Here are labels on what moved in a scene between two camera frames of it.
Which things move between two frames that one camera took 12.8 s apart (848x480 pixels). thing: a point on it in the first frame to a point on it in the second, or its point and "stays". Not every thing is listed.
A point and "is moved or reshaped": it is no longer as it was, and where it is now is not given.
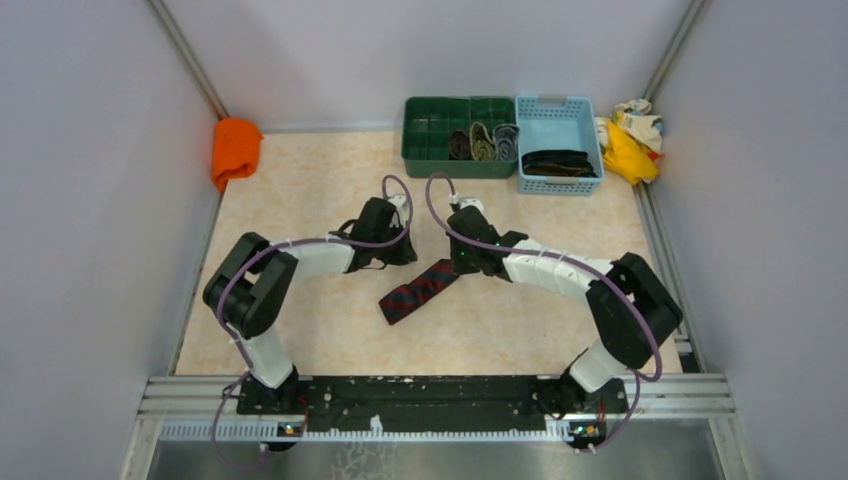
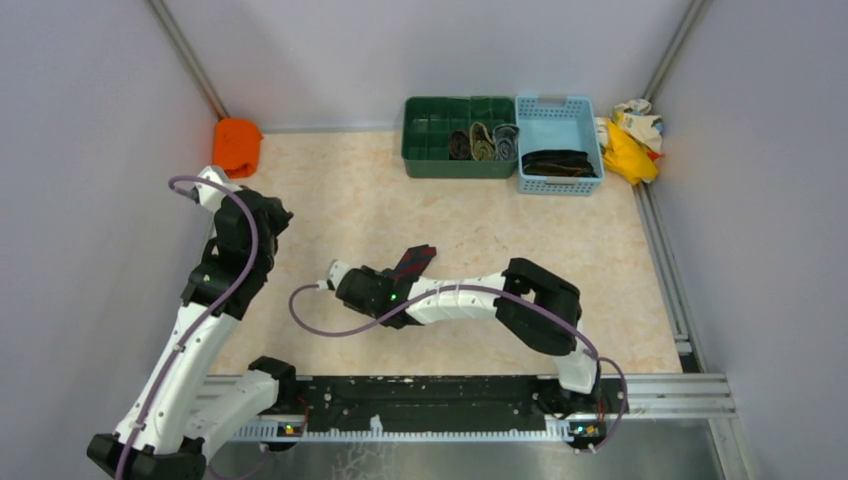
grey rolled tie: x=505 y=141 stays
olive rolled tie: x=482 y=146 stays
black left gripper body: x=394 y=254 to x=277 y=220
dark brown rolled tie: x=459 y=145 stays
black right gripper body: x=464 y=256 to x=376 y=275
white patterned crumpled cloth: x=634 y=116 stays
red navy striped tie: x=399 y=300 is moved or reshaped
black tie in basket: x=557 y=164 stays
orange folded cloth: x=236 y=150 stays
